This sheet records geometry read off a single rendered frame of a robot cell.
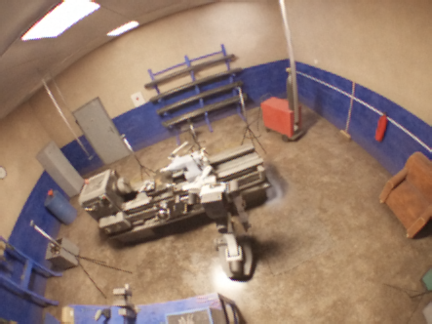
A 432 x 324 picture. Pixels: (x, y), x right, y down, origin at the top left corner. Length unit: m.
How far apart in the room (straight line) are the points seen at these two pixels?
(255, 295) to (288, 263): 0.61
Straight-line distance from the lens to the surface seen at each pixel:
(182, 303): 1.97
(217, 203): 1.76
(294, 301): 2.68
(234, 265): 2.43
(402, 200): 3.29
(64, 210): 5.62
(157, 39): 5.15
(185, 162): 2.58
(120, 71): 5.36
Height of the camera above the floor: 2.65
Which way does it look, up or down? 39 degrees down
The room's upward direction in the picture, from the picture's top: 20 degrees counter-clockwise
